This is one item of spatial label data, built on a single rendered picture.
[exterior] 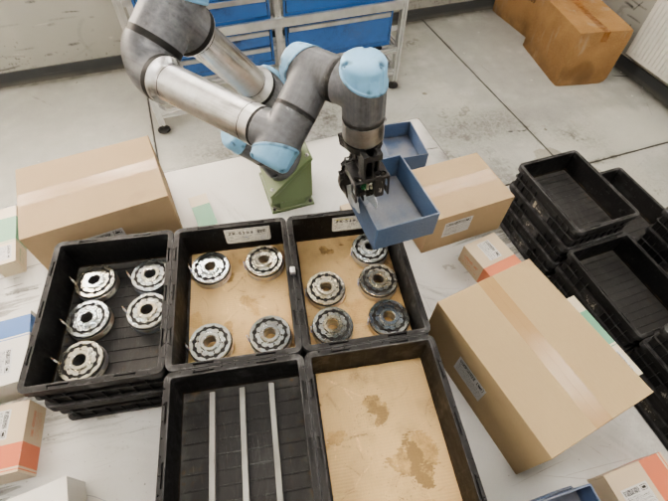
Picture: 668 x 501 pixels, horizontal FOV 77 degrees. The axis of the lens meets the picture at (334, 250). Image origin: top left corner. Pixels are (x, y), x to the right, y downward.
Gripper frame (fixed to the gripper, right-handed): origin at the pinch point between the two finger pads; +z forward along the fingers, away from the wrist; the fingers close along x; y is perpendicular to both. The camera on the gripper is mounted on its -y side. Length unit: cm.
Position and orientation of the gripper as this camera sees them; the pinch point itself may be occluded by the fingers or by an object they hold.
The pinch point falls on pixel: (359, 202)
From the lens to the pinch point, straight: 95.3
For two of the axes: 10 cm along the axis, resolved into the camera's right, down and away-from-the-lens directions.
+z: 0.5, 5.7, 8.2
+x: 9.5, -2.9, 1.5
